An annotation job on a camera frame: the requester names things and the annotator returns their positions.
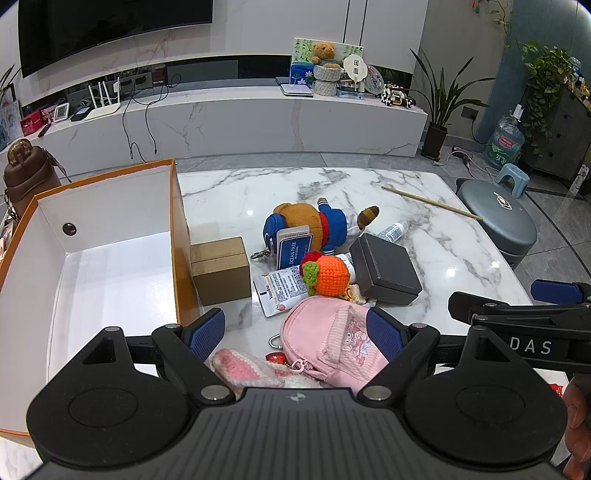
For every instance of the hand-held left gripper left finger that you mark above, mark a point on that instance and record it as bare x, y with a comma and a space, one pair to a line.
207, 334

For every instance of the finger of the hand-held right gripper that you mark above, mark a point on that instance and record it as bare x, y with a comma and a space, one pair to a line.
471, 307
554, 290

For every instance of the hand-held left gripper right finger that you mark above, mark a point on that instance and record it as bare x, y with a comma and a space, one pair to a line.
385, 334

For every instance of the pink white crocheted plush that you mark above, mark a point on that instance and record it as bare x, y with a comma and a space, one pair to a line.
244, 367

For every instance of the brown kraft box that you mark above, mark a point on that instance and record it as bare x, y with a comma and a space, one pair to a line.
221, 277

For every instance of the pink pouch bag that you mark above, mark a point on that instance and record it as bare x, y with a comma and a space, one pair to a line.
318, 332

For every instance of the orange storage box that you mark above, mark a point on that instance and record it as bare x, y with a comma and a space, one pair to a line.
115, 277

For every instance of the marble desktop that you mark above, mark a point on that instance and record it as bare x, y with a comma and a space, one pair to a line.
438, 267

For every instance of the person's right hand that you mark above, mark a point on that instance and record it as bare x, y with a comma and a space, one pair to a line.
579, 415

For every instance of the dark grey box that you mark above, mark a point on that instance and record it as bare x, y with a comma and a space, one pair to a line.
383, 267

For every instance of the red strawberry charm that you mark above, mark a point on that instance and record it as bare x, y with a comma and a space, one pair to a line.
276, 358

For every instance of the orange crocheted toy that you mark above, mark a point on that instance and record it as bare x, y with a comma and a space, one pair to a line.
330, 274

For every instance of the white lotion tube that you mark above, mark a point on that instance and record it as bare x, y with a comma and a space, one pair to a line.
281, 288

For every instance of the grey round stool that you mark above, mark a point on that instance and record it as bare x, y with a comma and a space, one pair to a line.
498, 221

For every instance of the metal key clip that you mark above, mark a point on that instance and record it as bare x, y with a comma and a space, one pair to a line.
261, 254

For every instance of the small white bottle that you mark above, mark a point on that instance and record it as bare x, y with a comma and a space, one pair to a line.
392, 230

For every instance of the wooden stick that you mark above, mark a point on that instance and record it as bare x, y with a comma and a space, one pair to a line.
429, 199

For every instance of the blue card tag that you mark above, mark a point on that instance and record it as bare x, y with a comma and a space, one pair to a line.
295, 249

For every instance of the small blue stool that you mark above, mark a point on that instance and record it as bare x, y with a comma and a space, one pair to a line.
512, 175

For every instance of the brown plush bear blue outfit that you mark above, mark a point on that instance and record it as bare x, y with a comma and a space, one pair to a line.
304, 219

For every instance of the hair dryer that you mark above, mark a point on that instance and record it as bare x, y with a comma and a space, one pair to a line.
461, 154

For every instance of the grey cabinet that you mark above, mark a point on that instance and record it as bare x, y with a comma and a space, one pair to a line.
568, 138

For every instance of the large water jug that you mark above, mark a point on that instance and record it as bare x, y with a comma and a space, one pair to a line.
504, 143

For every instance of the potted orchid plant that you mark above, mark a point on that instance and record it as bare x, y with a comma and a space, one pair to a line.
436, 138

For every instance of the trailing ivy plant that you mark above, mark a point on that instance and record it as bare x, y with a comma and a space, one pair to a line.
547, 78

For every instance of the black white checkered toy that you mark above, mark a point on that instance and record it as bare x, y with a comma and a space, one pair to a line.
397, 97

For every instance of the marble television console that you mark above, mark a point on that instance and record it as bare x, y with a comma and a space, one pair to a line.
277, 120

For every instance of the brown water bottle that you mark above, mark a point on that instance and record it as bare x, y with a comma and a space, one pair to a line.
27, 184

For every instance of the white router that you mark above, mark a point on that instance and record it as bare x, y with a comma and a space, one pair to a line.
104, 113

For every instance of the flat black device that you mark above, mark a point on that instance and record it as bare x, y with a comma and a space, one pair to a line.
81, 114

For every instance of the grey laptop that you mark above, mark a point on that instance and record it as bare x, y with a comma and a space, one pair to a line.
295, 88

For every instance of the black remote control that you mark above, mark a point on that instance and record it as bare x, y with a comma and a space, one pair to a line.
44, 130

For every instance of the white desk clock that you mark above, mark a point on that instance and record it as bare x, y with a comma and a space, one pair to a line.
61, 113

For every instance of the white paddle fan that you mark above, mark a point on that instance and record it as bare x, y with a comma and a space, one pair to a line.
354, 67

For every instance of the red box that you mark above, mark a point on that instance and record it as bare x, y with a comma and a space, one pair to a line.
31, 124

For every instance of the blue green painting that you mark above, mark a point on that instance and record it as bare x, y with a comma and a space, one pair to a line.
300, 60

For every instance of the small brown teddy bear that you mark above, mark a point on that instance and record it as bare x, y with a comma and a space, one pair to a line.
325, 53

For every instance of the patterned paper bag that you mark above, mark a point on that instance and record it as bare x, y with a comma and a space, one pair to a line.
9, 124

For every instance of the black curved television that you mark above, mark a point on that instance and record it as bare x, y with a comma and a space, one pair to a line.
115, 27

